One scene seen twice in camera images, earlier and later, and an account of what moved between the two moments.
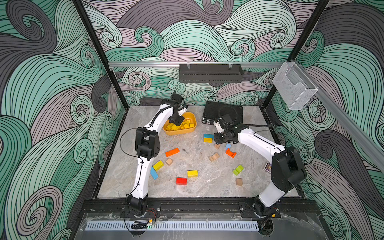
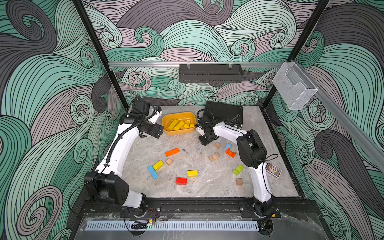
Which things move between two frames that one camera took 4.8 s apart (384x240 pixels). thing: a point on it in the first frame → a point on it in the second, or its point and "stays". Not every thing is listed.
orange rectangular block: x=172 y=152 stays
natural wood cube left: x=169 y=161 stays
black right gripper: x=216 y=139 → x=203 y=142
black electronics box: x=229 y=114 stays
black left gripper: x=178 y=123 → x=155 y=127
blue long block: x=153 y=173 stays
